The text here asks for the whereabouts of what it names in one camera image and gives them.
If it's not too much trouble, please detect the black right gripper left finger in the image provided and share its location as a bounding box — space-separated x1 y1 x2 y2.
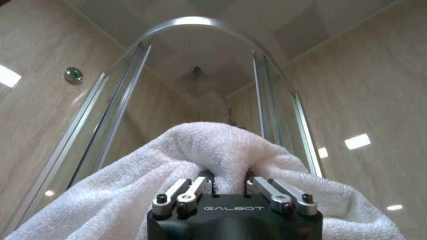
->
151 169 216 216

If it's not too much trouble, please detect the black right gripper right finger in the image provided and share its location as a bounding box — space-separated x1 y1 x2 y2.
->
244 170 319 217

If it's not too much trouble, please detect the white terry towel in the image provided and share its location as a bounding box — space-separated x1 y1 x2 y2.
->
4 121 407 240

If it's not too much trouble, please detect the chrome curved shower enclosure frame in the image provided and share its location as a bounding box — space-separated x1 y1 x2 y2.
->
9 16 324 236

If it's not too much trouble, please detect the round chrome wall fitting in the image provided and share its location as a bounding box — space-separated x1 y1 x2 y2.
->
62 66 84 83

